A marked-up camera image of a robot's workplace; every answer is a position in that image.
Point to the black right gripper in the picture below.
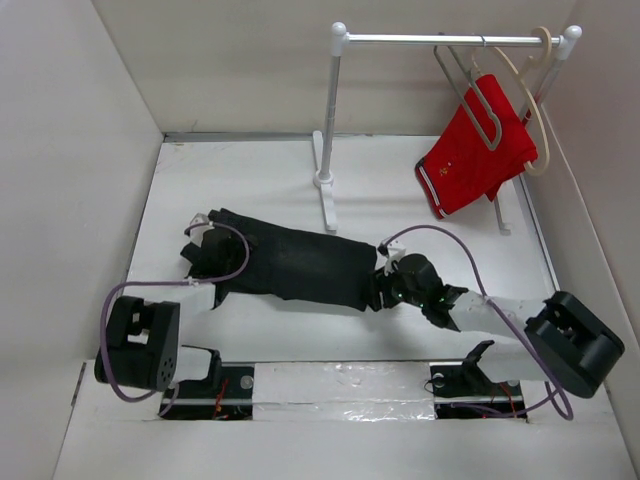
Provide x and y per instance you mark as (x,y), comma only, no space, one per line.
(382,283)

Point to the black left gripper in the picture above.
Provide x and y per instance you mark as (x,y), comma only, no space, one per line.
(237,242)

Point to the black trousers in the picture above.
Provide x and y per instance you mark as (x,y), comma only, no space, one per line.
(300,265)

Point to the grey trouser hanger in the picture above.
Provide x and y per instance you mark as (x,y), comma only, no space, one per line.
(491,142)

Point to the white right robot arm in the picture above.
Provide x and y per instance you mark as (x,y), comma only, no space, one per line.
(556,339)

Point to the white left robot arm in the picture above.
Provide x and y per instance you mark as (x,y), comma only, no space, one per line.
(139,346)

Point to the beige wooden hanger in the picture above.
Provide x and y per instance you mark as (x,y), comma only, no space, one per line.
(519,77)

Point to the red shorts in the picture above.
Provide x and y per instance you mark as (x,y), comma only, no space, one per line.
(460,168)

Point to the white metal clothes rack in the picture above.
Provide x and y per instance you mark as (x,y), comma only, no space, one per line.
(518,48)

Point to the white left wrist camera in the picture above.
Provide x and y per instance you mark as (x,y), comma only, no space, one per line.
(197,227)

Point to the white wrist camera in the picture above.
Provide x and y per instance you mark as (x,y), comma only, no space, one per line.
(197,227)
(393,251)

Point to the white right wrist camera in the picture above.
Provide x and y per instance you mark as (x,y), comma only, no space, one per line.
(393,251)

